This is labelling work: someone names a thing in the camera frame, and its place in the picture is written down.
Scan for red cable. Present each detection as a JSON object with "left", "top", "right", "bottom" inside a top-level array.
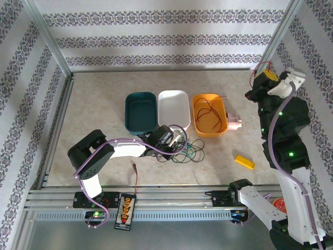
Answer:
[
  {"left": 195, "top": 95, "right": 226, "bottom": 131},
  {"left": 253, "top": 60, "right": 273, "bottom": 78}
]

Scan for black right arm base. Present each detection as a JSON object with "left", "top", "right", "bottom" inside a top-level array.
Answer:
[{"left": 205, "top": 190, "right": 248, "bottom": 209}]

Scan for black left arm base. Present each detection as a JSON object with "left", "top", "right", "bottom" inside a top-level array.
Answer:
[{"left": 72, "top": 191, "right": 123, "bottom": 209}]

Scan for teal plastic bin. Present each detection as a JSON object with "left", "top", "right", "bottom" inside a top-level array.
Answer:
[{"left": 124, "top": 91, "right": 158, "bottom": 136}]

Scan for white plastic bin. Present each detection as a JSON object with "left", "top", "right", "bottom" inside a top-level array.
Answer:
[{"left": 157, "top": 90, "right": 193, "bottom": 131}]

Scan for pink and white object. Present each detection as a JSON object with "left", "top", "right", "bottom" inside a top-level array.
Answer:
[{"left": 226, "top": 109, "right": 244, "bottom": 131}]

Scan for red lead with connector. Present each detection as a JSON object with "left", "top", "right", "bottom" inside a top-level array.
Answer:
[{"left": 131, "top": 160, "right": 140, "bottom": 195}]

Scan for orange plastic bin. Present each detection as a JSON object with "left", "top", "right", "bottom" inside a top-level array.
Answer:
[{"left": 192, "top": 93, "right": 229, "bottom": 138}]

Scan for yellow block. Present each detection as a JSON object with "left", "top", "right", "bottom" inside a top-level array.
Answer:
[{"left": 234, "top": 154, "right": 256, "bottom": 170}]

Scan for black power distribution board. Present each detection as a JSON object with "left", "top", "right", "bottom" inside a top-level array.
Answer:
[{"left": 114, "top": 193, "right": 137, "bottom": 231}]

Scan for small controller board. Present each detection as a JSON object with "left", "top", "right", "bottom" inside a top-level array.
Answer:
[
  {"left": 228, "top": 209, "right": 249, "bottom": 223},
  {"left": 84, "top": 210, "right": 108, "bottom": 221}
]

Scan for red tape roll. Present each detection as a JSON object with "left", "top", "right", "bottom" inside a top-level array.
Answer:
[{"left": 272, "top": 198, "right": 287, "bottom": 211}]

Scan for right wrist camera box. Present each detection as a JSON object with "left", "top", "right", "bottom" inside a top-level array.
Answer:
[{"left": 269, "top": 67, "right": 306, "bottom": 98}]

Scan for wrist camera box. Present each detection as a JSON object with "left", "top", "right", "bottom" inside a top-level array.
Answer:
[
  {"left": 269, "top": 67, "right": 306, "bottom": 98},
  {"left": 170, "top": 131, "right": 184, "bottom": 145}
]

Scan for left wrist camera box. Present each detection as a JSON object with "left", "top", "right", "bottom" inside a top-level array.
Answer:
[{"left": 170, "top": 131, "right": 184, "bottom": 145}]

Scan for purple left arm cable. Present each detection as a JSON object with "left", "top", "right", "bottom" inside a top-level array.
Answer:
[{"left": 74, "top": 126, "right": 189, "bottom": 230}]

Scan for aluminium frame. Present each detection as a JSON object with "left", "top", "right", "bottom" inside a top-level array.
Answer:
[{"left": 14, "top": 0, "right": 326, "bottom": 250}]

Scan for grey slotted cable duct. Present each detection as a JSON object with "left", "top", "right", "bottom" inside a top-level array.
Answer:
[{"left": 33, "top": 210, "right": 232, "bottom": 222}]

